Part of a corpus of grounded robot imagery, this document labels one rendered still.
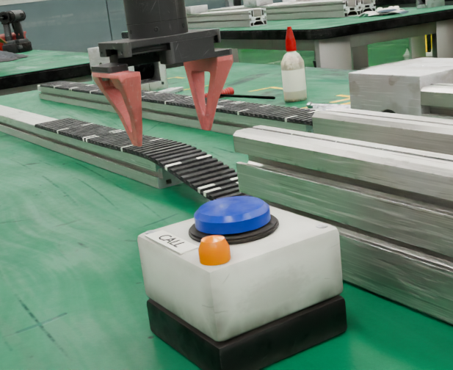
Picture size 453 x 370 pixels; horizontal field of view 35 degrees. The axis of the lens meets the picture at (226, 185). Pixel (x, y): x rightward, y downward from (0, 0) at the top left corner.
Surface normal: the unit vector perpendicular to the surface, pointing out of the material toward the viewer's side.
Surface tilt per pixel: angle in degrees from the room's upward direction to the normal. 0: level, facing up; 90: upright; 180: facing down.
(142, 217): 0
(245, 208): 2
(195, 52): 90
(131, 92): 111
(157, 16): 90
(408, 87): 90
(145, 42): 90
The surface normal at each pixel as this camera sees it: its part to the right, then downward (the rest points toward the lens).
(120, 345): -0.11, -0.96
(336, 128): -0.84, 0.23
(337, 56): 0.45, 0.18
